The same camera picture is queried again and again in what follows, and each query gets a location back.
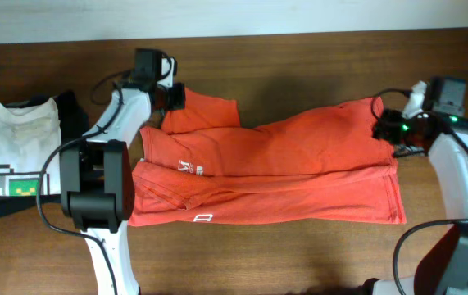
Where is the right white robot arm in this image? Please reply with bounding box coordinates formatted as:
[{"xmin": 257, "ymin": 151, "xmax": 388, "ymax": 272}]
[{"xmin": 364, "ymin": 108, "xmax": 468, "ymax": 295}]

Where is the orange red t-shirt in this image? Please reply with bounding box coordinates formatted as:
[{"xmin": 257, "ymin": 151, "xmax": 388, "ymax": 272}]
[{"xmin": 129, "ymin": 90, "xmax": 407, "ymax": 227}]

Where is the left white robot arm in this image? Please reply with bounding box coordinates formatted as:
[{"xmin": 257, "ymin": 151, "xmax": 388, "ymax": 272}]
[{"xmin": 60, "ymin": 82, "xmax": 185, "ymax": 294}]

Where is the folded black garment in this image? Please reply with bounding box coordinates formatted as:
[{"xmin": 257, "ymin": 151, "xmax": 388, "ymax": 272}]
[{"xmin": 0, "ymin": 90, "xmax": 89, "ymax": 218}]

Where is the folded white pixel-print t-shirt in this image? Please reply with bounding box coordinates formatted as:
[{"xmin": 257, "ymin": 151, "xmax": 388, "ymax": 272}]
[{"xmin": 0, "ymin": 98, "xmax": 61, "ymax": 197}]

